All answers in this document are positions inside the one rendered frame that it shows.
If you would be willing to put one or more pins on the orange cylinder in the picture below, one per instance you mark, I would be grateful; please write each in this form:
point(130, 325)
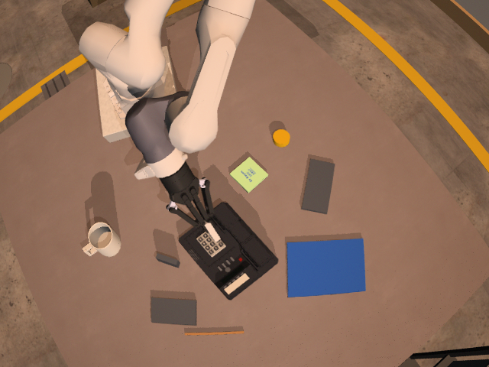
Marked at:
point(281, 138)

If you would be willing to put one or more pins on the beige mug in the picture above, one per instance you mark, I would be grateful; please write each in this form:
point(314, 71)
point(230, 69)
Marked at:
point(99, 236)

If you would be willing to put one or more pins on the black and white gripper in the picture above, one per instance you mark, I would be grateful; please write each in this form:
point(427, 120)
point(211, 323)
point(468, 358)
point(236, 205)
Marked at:
point(182, 181)

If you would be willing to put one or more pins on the yellow sticky note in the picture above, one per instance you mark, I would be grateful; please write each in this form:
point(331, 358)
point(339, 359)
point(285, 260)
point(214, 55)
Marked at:
point(248, 174)

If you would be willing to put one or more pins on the dark grey desk phone body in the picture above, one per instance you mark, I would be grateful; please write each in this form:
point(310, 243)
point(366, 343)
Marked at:
point(224, 261)

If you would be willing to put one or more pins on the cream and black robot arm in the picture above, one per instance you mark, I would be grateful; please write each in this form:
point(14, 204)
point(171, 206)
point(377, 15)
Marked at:
point(133, 61)

